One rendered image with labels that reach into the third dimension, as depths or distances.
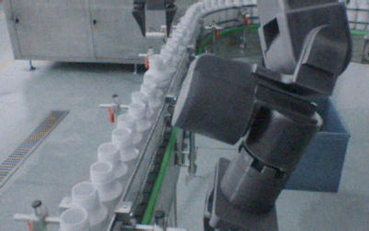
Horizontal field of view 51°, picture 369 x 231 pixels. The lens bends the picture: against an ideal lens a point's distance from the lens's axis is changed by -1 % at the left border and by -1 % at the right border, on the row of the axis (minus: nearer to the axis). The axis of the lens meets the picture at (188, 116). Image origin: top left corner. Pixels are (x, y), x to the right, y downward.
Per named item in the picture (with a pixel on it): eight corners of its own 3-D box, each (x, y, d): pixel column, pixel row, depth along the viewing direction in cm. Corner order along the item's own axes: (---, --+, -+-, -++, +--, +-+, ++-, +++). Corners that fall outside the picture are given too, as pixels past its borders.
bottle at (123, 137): (147, 203, 80) (143, 133, 72) (122, 214, 77) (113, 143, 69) (134, 189, 84) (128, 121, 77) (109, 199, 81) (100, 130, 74)
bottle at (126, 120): (141, 193, 83) (135, 126, 75) (114, 191, 84) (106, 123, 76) (148, 178, 88) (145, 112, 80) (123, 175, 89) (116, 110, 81)
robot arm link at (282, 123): (336, 124, 32) (318, 94, 37) (261, 97, 31) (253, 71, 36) (298, 185, 35) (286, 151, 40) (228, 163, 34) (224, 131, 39)
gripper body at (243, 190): (206, 230, 35) (238, 169, 32) (213, 168, 45) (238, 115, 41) (271, 253, 36) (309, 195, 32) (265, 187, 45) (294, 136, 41)
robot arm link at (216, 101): (354, 31, 32) (308, 49, 40) (224, -19, 30) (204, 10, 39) (312, 171, 31) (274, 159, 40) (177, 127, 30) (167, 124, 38)
